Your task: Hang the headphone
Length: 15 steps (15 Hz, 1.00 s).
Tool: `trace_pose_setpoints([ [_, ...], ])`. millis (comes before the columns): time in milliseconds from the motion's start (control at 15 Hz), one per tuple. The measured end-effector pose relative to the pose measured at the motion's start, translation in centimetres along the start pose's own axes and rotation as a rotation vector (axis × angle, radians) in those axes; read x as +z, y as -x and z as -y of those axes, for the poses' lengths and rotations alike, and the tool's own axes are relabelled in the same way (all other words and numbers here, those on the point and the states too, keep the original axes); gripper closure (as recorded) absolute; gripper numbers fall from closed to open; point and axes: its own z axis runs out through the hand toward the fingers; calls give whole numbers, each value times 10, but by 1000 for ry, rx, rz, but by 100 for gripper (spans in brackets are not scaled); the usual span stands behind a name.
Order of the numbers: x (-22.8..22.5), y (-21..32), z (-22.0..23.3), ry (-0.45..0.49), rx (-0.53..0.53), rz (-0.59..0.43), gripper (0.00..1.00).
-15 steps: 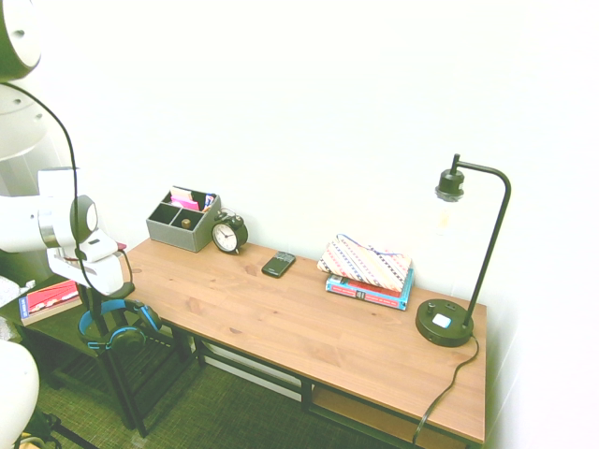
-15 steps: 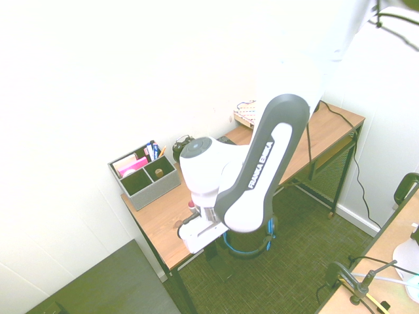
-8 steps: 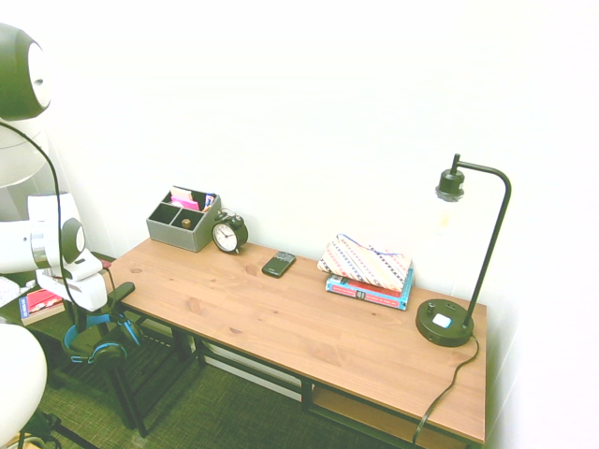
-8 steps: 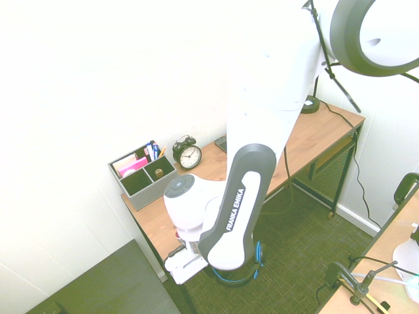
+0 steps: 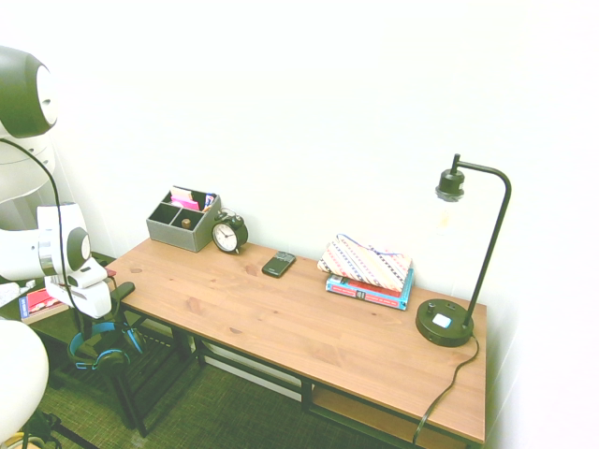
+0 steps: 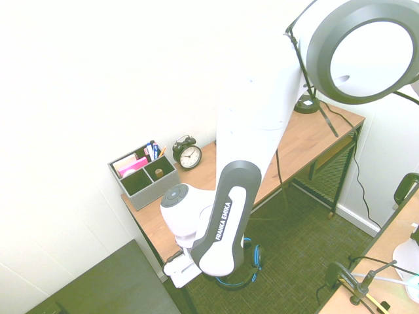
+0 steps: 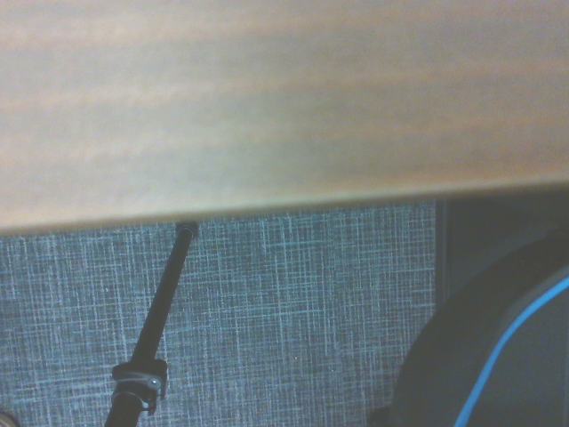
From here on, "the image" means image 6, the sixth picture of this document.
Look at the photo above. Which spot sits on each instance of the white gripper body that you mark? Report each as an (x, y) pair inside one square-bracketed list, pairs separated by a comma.
[(181, 269)]

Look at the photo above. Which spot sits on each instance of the blue and black headphones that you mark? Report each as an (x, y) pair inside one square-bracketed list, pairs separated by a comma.
[(258, 256)]

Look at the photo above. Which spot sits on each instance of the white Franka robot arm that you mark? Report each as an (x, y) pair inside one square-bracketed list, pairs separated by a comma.
[(258, 98)]

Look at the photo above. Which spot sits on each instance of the gray fabric organizer box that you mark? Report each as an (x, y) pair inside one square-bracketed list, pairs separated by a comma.
[(154, 191)]

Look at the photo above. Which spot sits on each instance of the small brass cap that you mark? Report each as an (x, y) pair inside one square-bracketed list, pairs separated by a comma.
[(158, 173)]

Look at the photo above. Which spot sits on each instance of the pink sticky note pad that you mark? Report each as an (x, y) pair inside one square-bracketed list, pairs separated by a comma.
[(132, 167)]

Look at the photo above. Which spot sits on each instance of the black twin-bell alarm clock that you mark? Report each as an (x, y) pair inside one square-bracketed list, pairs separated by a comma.
[(189, 155)]

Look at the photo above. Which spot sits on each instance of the bundle of pens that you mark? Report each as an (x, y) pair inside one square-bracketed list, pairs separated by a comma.
[(154, 151)]

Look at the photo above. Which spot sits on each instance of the black desk lamp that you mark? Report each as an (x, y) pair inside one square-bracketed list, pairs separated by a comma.
[(306, 105)]

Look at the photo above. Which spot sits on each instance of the white round device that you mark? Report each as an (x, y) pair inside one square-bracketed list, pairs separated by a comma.
[(407, 255)]

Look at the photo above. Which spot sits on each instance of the black curved clamp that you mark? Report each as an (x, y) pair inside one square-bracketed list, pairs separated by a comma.
[(404, 188)]

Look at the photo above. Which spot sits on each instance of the black gooseneck clamp mount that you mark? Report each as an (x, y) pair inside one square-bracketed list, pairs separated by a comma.
[(358, 288)]

